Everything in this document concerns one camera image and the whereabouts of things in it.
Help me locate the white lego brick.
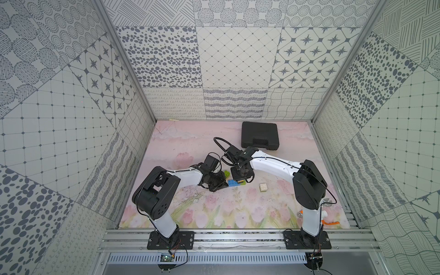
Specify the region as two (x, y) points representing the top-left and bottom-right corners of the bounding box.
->
(259, 183), (268, 193)

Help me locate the blue long lego brick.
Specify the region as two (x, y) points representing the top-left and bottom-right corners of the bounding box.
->
(228, 179), (242, 187)

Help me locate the aluminium rail frame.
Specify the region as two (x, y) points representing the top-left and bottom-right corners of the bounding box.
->
(97, 229), (380, 252)

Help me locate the black plastic tool case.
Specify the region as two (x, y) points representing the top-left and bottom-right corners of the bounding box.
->
(241, 121), (280, 151)

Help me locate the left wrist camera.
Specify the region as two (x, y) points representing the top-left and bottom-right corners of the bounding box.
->
(203, 155), (221, 173)

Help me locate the adjustable metal wrench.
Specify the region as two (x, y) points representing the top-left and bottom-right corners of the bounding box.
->
(322, 198), (336, 207)

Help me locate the orange handled tool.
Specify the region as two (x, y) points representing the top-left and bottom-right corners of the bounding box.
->
(322, 220), (340, 226)

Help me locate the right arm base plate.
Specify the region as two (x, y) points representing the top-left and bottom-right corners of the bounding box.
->
(283, 230), (332, 250)

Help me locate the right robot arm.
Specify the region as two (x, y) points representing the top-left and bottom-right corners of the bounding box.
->
(224, 146), (327, 237)

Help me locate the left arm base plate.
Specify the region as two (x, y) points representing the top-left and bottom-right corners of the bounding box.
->
(147, 230), (195, 250)

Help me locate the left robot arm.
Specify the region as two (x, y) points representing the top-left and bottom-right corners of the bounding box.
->
(132, 166), (229, 238)

